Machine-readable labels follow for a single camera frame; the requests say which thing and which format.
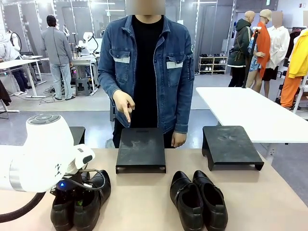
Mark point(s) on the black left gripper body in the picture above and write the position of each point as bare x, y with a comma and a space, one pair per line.
63, 186

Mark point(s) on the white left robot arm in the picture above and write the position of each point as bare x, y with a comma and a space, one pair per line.
48, 144

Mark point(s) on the white workbench under robot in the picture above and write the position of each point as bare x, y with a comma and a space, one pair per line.
84, 61

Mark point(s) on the black shoe stand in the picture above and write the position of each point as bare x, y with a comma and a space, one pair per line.
228, 146
140, 149
78, 134

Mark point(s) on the person in denim jacket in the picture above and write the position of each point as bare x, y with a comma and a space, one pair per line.
146, 72

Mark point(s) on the mannequin in dark green hoodie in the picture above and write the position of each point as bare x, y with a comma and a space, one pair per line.
241, 45

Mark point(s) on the person's right forearm denim sleeve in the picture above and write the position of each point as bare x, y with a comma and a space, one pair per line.
107, 84

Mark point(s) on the figure in white shirt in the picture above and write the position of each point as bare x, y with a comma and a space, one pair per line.
280, 45

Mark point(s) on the person's right hand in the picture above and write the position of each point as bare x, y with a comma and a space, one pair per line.
124, 103

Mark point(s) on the white shoe rack with shoes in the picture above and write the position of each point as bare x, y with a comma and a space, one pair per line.
213, 63

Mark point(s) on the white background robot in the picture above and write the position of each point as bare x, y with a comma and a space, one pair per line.
87, 43

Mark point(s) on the grey plastic stool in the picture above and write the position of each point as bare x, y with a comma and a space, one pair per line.
83, 85

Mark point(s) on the man in grey jacket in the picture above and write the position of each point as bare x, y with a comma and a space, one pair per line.
56, 48

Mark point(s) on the person in white jacket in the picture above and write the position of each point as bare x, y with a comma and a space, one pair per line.
9, 45

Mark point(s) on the yellow hoodie orange trousers outfit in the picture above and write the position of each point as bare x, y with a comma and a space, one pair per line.
298, 60

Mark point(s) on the white desk with metal legs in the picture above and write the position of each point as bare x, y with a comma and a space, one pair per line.
16, 63

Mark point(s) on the person's left forearm denim sleeve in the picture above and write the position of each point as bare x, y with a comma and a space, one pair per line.
184, 108

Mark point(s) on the mannequin in orange with cap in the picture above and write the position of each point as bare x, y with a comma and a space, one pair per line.
263, 45

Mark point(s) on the large white table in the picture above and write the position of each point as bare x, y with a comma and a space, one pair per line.
252, 113

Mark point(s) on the person's left hand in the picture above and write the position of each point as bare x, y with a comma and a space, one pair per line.
179, 140

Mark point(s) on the grey step stool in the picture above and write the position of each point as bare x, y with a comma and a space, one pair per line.
112, 113

